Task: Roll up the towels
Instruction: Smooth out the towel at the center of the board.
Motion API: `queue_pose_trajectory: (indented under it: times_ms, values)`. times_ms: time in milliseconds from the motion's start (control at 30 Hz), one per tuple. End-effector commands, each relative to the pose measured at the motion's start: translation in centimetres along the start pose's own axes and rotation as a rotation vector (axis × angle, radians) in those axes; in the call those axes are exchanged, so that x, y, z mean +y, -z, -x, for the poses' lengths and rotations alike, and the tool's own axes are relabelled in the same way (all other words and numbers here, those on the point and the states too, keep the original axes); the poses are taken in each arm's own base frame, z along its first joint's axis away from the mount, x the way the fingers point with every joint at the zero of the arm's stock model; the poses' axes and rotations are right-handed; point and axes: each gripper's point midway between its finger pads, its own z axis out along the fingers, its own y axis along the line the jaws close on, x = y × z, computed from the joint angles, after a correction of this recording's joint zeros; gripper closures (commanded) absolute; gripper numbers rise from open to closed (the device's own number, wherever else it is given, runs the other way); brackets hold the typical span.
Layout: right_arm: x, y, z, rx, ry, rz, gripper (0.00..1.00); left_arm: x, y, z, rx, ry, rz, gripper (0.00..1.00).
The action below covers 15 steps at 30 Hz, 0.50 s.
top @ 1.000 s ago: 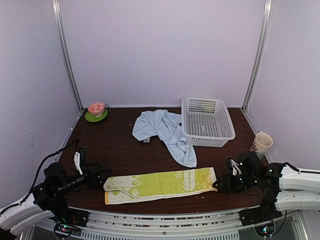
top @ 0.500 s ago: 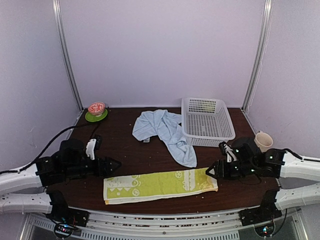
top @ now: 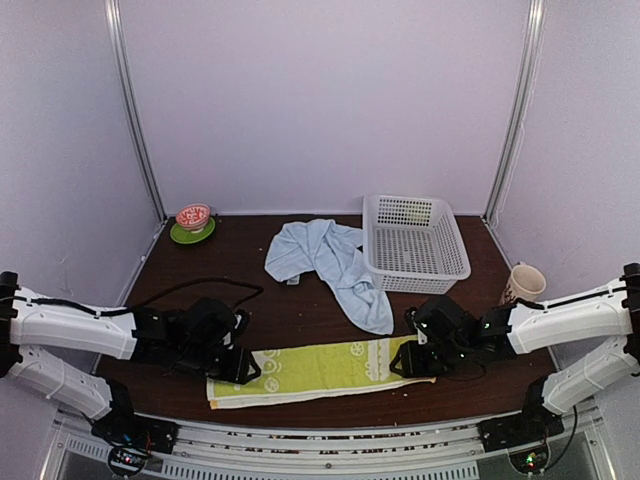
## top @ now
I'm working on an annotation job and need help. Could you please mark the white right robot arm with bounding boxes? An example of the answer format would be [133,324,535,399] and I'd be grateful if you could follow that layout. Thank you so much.
[389,263,639,442]

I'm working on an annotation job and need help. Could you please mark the white plastic basket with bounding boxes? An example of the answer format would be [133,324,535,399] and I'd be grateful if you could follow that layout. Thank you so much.
[362,195,471,295]

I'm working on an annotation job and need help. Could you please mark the green patterned towel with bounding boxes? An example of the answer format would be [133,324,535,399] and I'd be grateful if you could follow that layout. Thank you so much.
[206,335,436,410]

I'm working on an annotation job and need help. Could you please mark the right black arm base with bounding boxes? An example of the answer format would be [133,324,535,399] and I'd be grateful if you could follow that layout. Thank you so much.
[478,377,564,452]

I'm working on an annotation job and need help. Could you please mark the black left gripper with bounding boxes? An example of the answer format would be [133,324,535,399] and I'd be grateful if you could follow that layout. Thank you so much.
[178,342,261,384]

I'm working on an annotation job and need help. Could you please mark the light blue towel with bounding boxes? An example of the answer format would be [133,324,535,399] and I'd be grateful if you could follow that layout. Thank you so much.
[264,219,394,335]

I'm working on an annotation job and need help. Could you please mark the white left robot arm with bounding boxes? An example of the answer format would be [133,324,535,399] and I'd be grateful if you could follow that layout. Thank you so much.
[1,271,261,444]

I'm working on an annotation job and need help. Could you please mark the green plate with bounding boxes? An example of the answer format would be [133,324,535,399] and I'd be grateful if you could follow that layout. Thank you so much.
[170,217,216,245]

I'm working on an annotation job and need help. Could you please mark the red patterned bowl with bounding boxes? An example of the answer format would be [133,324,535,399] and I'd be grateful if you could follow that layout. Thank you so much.
[176,204,211,234]

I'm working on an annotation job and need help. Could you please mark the aluminium front rail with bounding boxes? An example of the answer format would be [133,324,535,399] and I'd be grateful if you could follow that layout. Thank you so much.
[42,394,619,480]

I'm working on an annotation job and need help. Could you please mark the left aluminium frame post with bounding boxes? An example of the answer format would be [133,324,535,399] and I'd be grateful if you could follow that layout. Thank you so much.
[104,0,168,222]

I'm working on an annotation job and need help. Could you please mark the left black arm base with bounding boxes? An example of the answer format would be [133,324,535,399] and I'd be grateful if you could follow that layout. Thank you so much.
[90,379,179,454]

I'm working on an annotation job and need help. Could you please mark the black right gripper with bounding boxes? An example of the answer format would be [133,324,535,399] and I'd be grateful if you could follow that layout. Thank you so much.
[390,340,469,380]

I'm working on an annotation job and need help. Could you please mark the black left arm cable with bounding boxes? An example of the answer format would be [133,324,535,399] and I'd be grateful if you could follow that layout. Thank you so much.
[14,279,265,321]

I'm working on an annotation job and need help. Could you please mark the aluminium frame post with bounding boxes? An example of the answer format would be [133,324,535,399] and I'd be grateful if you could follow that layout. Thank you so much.
[484,0,547,227]
[104,0,168,222]

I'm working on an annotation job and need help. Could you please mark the right aluminium frame post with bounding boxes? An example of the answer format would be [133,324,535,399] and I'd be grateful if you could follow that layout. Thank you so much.
[484,0,547,227]

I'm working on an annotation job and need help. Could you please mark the beige patterned mug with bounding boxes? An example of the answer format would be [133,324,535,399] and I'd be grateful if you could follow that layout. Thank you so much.
[499,263,547,304]

